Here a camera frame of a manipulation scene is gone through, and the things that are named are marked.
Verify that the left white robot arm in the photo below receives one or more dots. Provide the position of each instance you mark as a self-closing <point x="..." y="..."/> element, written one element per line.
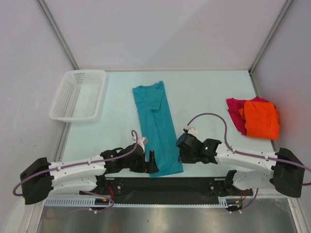
<point x="43" y="178"/>

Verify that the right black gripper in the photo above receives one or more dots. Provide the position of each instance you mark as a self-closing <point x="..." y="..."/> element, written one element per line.
<point x="182" y="158"/>

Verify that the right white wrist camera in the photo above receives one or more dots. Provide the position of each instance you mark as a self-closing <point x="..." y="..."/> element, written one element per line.
<point x="190" y="130"/>

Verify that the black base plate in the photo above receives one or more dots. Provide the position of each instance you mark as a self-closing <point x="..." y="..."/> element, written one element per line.
<point x="166" y="191"/>

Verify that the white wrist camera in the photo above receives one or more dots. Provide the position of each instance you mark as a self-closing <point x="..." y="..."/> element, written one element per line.
<point x="190" y="130"/>
<point x="142" y="141"/>

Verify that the white plastic basket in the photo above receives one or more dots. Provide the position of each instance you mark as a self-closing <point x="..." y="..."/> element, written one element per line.
<point x="80" y="96"/>

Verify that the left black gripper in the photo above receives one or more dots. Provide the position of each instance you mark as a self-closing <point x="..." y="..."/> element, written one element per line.
<point x="146" y="167"/>

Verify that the teal t shirt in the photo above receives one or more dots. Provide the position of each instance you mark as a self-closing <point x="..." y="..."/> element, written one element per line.
<point x="157" y="126"/>

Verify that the orange folded t shirt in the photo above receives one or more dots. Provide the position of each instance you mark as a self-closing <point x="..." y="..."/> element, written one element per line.
<point x="261" y="120"/>

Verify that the magenta folded t shirt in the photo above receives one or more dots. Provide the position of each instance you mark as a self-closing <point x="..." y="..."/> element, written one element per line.
<point x="233" y="108"/>

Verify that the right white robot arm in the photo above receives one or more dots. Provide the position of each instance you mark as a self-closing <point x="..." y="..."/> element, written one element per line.
<point x="280" y="170"/>

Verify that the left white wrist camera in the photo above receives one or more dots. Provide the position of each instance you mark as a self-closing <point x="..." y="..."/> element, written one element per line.
<point x="142" y="141"/>

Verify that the white slotted cable duct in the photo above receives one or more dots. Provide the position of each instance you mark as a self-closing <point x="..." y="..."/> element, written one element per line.
<point x="94" y="202"/>

